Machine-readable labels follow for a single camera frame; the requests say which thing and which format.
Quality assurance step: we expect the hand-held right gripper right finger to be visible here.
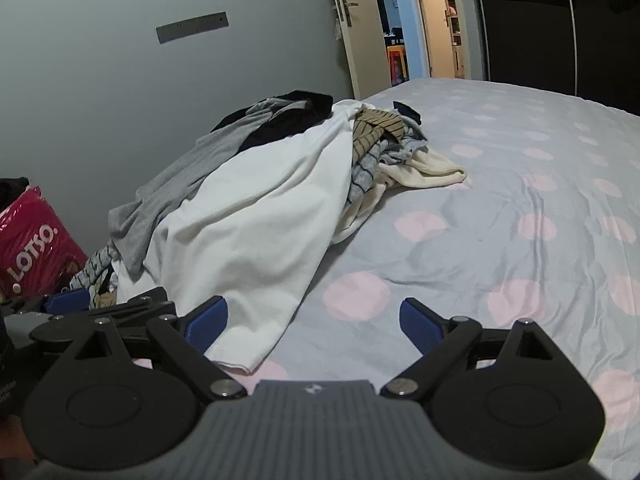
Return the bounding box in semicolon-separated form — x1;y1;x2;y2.
380;297;573;401

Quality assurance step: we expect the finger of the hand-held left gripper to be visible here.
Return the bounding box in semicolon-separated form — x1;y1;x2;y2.
30;287;177;346
42;289;93;315

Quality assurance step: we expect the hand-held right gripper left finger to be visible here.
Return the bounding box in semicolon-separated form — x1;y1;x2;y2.
52;296;247;402

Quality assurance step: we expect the grey and black shirt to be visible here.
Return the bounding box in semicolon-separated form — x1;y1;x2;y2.
109;90;334;278

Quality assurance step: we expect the white black-striped garment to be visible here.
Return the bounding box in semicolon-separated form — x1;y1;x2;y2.
69;240;122;310

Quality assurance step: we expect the pink plastic bag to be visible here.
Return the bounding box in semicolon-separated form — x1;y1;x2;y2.
0;186;91;307

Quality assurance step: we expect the polka dot bedsheet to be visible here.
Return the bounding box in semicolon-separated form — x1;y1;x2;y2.
125;77;640;480

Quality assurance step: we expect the cream garment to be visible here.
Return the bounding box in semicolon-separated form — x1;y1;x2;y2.
332;147;467;243

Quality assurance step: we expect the grey striped garment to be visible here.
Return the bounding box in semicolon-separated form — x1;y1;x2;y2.
346;125;430;206

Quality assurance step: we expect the brown striped shirt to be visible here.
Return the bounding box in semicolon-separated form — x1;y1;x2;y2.
352;108;405;165

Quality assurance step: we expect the dark navy garment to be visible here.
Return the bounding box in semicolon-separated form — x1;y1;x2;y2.
392;101;423;125

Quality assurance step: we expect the orange stool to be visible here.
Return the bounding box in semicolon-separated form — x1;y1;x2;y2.
386;44;410;86

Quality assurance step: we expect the cream bedroom door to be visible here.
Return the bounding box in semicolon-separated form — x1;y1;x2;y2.
325;0;392;101

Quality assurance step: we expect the cream hallway door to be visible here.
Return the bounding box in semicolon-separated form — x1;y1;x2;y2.
410;0;487;81

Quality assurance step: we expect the dark wardrobe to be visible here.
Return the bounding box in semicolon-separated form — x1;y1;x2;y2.
472;0;640;111

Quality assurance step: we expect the grey wall strip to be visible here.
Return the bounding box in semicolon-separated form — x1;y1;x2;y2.
156;11;230;45

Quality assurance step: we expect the metal door handle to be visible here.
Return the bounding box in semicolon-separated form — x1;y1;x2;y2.
336;0;360;27

